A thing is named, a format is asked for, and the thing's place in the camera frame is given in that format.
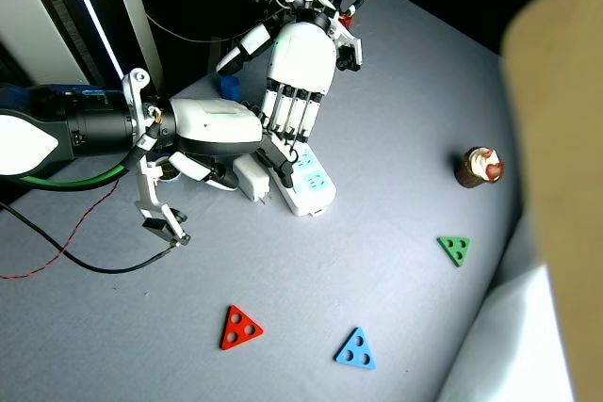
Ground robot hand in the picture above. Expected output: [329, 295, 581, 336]
[167, 96, 297, 192]
[215, 19, 339, 152]

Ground white power adapter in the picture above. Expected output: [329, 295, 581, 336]
[232, 153, 273, 205]

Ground white power strip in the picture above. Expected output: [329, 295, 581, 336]
[268, 145, 338, 218]

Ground small blue cup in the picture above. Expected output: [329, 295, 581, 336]
[218, 73, 242, 98]

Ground small white cup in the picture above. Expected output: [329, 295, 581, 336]
[156, 160, 184, 185]

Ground grey table cloth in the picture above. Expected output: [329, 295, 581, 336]
[0, 0, 525, 402]

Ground red triangle block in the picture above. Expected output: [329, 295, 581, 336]
[220, 304, 265, 351]

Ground toy cupcake with cream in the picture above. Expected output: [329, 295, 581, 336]
[454, 145, 506, 190]

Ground white panel with light strip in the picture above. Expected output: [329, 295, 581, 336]
[0, 0, 164, 92]

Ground green triangle block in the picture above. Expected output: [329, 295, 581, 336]
[436, 235, 471, 268]

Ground blue triangle block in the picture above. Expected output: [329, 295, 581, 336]
[334, 326, 377, 371]

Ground wooden board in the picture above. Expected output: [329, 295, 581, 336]
[499, 0, 603, 402]

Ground white backdrop sheet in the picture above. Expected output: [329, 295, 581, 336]
[436, 213, 579, 402]

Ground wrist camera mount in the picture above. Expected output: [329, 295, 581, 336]
[329, 15, 365, 72]
[134, 156, 192, 248]

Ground red twisted cable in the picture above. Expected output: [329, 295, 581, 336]
[0, 178, 122, 280]

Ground black camera cable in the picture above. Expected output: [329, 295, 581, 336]
[0, 201, 178, 275]

